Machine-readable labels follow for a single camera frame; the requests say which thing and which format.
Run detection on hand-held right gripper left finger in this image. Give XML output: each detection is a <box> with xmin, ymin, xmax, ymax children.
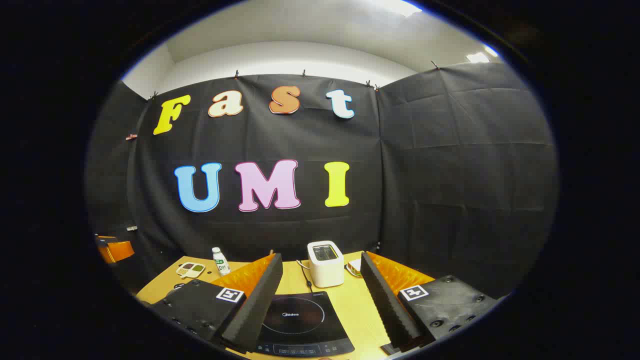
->
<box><xmin>149</xmin><ymin>253</ymin><xmax>284</xmax><ymax>355</ymax></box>

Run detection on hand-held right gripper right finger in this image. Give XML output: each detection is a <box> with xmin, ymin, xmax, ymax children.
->
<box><xmin>360</xmin><ymin>251</ymin><xmax>501</xmax><ymax>356</ymax></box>

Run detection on black induction cooktop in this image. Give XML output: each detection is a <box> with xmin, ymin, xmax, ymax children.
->
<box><xmin>255</xmin><ymin>291</ymin><xmax>356</xmax><ymax>358</ymax></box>

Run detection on white drink bottle green label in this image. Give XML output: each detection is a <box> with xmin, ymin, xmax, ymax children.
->
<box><xmin>211</xmin><ymin>247</ymin><xmax>231</xmax><ymax>277</ymax></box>

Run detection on white toaster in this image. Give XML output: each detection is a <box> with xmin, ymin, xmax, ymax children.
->
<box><xmin>307</xmin><ymin>240</ymin><xmax>346</xmax><ymax>288</ymax></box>

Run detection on white divided bean dish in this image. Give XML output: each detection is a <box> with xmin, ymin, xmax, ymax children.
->
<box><xmin>176</xmin><ymin>262</ymin><xmax>206</xmax><ymax>279</ymax></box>

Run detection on black power cable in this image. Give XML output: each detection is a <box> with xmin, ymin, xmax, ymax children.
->
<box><xmin>299</xmin><ymin>261</ymin><xmax>314</xmax><ymax>294</ymax></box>

